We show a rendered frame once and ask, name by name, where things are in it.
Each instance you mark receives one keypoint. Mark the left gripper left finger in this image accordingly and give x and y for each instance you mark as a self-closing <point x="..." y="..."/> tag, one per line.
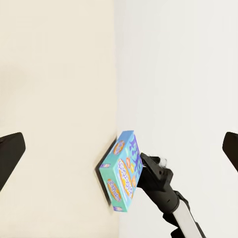
<point x="12" y="147"/>

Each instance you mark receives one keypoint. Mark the bed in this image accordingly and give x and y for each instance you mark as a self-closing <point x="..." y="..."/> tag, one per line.
<point x="58" y="87"/>

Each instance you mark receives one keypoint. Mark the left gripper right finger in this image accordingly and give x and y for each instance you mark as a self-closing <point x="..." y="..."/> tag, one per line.
<point x="230" y="148"/>

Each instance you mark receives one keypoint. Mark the board game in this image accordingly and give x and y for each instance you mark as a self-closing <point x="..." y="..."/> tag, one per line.
<point x="121" y="171"/>

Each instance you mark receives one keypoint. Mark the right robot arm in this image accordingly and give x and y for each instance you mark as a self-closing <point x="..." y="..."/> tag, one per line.
<point x="155" y="180"/>

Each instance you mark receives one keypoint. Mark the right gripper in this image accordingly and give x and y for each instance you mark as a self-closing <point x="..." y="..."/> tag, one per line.
<point x="155" y="181"/>

